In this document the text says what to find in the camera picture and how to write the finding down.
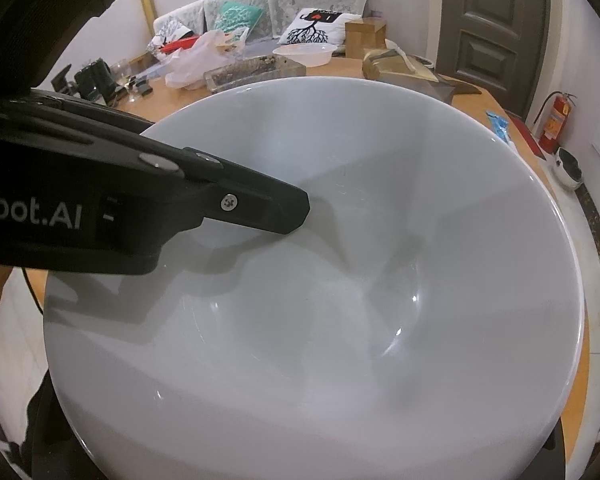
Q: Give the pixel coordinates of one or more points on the wine glass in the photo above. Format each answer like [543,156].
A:
[122,77]

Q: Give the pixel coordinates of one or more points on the black and white deer pillow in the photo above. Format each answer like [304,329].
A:
[172,30]

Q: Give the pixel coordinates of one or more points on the dark brown door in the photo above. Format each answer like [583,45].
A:
[500,35]

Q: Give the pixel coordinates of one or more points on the thin white plastic bowl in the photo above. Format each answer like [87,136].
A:
[305,55]

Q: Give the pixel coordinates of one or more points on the blue toothbrush package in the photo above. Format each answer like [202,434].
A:
[499,127]

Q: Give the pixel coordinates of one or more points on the red lid container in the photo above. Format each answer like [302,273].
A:
[177,46]

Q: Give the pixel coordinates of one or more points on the red doormat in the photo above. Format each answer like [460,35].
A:
[525,135]

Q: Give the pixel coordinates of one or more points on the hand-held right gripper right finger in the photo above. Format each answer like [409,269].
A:
[555,460]

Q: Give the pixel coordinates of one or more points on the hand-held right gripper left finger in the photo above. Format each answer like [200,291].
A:
[50,440]

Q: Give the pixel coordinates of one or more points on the white helmet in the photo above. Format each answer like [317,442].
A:
[569,170]

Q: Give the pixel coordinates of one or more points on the wooden comb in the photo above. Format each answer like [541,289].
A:
[462,89]

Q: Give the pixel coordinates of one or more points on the golden tissue box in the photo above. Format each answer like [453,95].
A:
[405,72]

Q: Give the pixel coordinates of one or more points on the teal patterned pillow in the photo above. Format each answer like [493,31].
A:
[237,16]

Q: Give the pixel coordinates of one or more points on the black remote control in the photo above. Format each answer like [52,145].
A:
[142,87]

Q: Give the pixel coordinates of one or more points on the white ceramic bowl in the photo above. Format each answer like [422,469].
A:
[355,260]

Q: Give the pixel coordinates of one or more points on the glass ashtray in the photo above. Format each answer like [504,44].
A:
[250,72]

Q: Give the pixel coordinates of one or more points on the white plastic bag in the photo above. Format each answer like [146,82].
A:
[195,67]

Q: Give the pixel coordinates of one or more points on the white tree print pillow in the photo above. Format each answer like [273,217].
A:
[320,27]

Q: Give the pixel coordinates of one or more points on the red fire extinguisher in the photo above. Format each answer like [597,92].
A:
[555,122]

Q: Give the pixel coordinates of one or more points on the rolled beige mat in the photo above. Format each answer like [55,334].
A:
[146,7]

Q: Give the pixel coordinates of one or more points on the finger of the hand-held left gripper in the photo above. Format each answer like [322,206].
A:
[260,205]

